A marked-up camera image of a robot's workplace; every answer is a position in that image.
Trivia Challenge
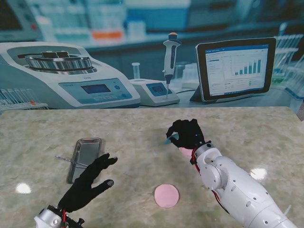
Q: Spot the stainless steel tray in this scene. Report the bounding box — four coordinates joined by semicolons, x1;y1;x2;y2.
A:
66;137;106;185

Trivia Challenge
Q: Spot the blue round lid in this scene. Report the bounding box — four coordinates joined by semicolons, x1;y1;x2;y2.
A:
178;146;194;157

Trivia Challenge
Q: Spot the printed laboratory backdrop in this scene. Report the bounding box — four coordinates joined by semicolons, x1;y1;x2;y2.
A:
0;0;304;112

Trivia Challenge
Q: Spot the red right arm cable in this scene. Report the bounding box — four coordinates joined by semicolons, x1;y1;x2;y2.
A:
190;147;201;173

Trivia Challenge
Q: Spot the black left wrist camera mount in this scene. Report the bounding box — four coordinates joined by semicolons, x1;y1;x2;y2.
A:
65;217;85;228

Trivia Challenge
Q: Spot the blue round filter paper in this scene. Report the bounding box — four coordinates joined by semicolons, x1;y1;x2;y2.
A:
163;133;179;145

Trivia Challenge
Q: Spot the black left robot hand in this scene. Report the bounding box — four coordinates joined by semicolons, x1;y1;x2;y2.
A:
57;152;119;213

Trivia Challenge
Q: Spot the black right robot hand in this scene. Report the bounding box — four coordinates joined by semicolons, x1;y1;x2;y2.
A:
165;118;206;151

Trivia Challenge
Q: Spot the pink culture dish lid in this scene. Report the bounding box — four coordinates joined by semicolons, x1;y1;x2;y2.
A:
153;183;181;209

